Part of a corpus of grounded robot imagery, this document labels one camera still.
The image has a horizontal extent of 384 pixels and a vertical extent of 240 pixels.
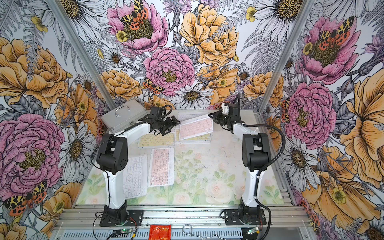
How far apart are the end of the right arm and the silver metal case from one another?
486mm

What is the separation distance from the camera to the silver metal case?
37.8 inches

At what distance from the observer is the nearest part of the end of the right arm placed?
0.79m
